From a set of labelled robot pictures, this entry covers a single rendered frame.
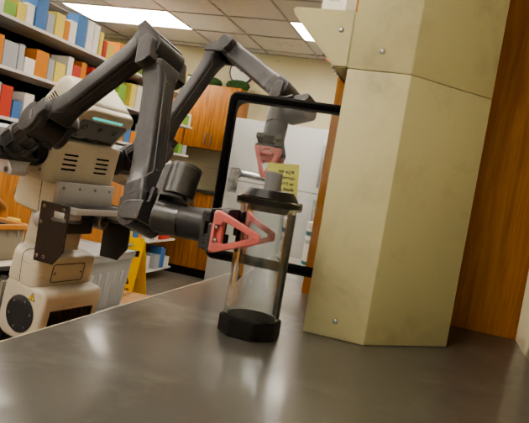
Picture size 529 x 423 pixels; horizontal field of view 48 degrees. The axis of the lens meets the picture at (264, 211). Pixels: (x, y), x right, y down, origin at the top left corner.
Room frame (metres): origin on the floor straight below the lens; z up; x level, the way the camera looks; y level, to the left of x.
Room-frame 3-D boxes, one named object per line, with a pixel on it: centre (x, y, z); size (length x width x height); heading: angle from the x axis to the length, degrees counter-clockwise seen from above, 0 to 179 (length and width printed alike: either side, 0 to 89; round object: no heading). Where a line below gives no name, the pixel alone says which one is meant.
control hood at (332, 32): (1.21, -0.09, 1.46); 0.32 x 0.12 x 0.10; 164
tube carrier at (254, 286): (0.97, -0.01, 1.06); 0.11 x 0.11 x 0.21
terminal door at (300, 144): (1.38, -0.03, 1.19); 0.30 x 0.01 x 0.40; 79
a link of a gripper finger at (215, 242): (0.94, 0.04, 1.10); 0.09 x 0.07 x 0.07; 73
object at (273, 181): (0.97, -0.01, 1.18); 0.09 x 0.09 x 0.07
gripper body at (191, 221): (1.00, 0.10, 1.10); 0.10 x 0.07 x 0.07; 163
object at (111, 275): (3.26, 0.99, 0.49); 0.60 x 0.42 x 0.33; 164
